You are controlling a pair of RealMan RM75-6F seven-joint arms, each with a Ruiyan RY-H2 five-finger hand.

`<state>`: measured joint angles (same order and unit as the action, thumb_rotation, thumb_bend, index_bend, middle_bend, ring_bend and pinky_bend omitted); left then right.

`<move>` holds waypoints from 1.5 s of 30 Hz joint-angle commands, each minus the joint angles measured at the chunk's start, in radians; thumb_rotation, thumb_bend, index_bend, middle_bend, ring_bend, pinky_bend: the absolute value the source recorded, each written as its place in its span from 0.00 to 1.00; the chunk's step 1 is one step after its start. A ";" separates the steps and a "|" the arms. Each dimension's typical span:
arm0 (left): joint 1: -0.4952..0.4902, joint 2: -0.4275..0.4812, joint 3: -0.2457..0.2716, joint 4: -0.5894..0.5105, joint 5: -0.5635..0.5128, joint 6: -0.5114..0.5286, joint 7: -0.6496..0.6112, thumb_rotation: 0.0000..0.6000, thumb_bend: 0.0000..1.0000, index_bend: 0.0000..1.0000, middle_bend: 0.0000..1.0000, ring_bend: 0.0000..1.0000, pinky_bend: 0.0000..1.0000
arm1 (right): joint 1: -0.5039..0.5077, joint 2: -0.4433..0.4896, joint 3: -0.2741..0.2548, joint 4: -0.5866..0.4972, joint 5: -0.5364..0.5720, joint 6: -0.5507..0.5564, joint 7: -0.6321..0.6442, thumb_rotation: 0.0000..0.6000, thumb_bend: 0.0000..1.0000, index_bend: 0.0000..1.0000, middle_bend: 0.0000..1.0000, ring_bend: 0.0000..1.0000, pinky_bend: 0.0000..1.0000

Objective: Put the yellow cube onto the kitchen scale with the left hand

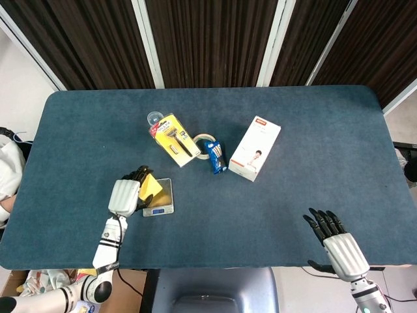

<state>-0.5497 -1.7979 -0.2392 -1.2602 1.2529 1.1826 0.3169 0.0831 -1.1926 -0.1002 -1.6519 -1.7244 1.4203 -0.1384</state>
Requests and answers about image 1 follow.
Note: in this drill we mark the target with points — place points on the dark object with white cloth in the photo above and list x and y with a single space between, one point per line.
407 163

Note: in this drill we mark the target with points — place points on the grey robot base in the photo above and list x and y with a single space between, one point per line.
213 290

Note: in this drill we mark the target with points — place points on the white blue small box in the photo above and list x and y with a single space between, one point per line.
85 307

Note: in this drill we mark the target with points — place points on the red yellow package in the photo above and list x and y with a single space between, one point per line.
85 272

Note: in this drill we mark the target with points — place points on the yellow razor blister pack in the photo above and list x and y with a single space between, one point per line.
176 138

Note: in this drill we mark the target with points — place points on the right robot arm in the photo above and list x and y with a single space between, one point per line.
369 295

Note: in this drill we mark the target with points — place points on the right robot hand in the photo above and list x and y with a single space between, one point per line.
344 256

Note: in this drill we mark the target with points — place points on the blue snack packet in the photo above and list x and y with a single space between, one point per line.
216 156

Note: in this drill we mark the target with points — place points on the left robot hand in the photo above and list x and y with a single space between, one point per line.
125 195

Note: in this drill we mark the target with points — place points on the white carton box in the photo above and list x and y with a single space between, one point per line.
254 148

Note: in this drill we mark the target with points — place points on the roll of beige tape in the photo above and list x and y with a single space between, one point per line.
202 143

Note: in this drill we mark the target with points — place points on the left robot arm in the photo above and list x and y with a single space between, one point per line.
94 264

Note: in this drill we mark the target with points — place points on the patterned white cloth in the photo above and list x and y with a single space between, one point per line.
42 280

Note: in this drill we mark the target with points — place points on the blue table cloth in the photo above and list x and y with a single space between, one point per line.
208 130

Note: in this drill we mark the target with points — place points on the small digital scale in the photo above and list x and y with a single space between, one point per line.
161 202

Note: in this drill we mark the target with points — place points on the yellow sponge block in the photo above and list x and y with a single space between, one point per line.
150 187

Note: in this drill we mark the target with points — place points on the clear plastic round lid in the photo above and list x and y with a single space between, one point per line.
153 117

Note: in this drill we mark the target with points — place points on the brown cardboard box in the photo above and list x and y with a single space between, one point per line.
128 293

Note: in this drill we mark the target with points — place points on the person in white clothing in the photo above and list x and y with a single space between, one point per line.
8 172

